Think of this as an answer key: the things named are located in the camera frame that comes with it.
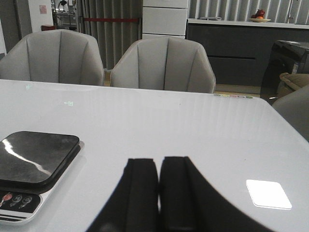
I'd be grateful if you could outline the grey chair left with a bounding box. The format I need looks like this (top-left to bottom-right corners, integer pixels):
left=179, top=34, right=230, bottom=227
left=0, top=29, right=104, bottom=86

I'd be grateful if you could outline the beige cushion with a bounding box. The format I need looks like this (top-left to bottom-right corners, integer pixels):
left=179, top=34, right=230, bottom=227
left=278, top=72, right=309, bottom=98

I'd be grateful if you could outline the grey chair middle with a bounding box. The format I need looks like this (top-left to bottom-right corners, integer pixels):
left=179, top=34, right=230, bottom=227
left=110, top=36, right=216, bottom=93

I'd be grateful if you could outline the dark grey counter cabinet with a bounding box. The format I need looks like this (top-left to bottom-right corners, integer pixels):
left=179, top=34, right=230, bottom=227
left=186, top=19, right=309, bottom=87

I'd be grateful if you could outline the grey chair right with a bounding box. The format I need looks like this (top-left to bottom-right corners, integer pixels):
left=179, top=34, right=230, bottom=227
left=272, top=85, right=309, bottom=141

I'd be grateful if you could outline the black appliance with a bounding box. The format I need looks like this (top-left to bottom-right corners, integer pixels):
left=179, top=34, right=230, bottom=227
left=260, top=40, right=309, bottom=104

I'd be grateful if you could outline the digital kitchen scale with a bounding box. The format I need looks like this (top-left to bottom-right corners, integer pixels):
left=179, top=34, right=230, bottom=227
left=0, top=131, right=81, bottom=225

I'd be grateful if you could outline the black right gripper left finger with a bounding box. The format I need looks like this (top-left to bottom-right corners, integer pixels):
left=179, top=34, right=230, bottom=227
left=87, top=159, right=158, bottom=232

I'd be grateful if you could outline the red box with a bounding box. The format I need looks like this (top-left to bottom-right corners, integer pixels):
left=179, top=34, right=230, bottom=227
left=41, top=25, right=56, bottom=31

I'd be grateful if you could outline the fruit bowl on counter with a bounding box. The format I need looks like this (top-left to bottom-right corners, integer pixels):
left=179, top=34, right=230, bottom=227
left=249, top=9, right=270, bottom=23

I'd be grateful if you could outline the white drawer cabinet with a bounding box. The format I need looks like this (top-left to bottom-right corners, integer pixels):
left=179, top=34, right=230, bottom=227
left=142, top=0, right=189, bottom=39

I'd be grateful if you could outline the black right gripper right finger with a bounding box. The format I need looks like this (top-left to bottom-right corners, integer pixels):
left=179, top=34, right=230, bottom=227
left=159, top=157, right=270, bottom=232

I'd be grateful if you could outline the grey chair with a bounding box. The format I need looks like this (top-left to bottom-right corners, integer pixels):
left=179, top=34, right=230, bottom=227
left=110, top=36, right=216, bottom=93
left=272, top=85, right=309, bottom=141
left=0, top=29, right=104, bottom=86

